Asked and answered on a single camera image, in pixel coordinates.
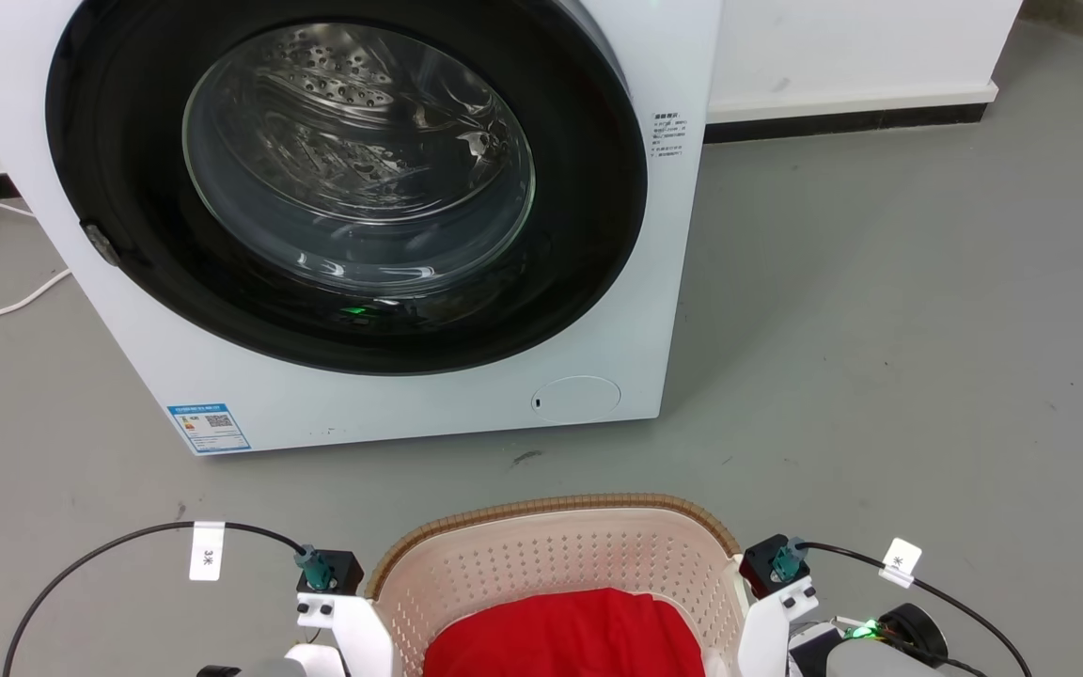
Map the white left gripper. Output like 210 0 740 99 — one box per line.
283 593 404 677

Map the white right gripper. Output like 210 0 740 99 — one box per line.
735 575 822 677

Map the beige perforated laundry basket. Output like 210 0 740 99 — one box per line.
367 493 751 677

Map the red cloth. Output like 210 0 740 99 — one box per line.
421 587 708 677

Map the white front-load washing machine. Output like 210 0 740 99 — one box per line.
0 0 724 458

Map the blue energy label sticker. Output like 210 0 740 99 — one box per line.
166 403 252 456

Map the round white filter cover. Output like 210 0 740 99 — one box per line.
531 375 623 423

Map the black round washer door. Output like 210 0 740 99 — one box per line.
45 0 650 377

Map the small text sticker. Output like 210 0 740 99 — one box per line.
651 110 691 160

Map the small white cable tag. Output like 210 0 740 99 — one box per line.
879 537 924 590

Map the white cable tag with print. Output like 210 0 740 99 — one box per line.
189 521 226 582

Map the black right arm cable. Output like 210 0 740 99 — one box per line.
793 540 1033 677

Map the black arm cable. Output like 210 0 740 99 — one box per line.
2 519 315 677
793 540 1033 677

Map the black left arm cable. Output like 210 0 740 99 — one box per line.
2 519 315 677

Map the white power cable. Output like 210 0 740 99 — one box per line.
0 268 73 339

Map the black wall baseboard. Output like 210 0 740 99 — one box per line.
703 102 990 145

